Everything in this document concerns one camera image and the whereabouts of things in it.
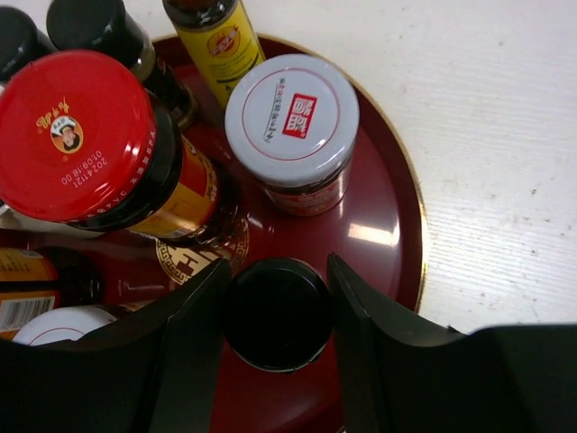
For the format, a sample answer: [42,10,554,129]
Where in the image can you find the red lid jar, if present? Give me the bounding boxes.
[1,246,105,340]
[1,50,240,247]

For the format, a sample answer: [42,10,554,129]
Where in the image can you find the yellow label brown bottle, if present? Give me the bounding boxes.
[162,0,265,107]

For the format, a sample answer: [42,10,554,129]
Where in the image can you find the black lid small jar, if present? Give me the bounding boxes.
[222,257,333,373]

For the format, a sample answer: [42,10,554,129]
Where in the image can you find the white lid sauce jar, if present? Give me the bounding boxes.
[224,54,360,217]

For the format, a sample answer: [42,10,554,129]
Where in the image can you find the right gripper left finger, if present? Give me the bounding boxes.
[1,259,232,432]

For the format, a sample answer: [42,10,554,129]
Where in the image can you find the red round tray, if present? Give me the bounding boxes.
[1,36,424,432]

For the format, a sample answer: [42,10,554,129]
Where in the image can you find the white shaker black cap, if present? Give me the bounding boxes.
[1,201,103,239]

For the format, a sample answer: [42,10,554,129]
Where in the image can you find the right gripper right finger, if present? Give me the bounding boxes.
[327,254,576,432]

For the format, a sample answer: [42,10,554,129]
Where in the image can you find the small dark spice jar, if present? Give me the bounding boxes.
[11,303,150,347]

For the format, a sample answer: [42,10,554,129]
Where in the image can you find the black cap spice bottle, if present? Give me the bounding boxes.
[1,5,57,87]
[46,0,199,131]

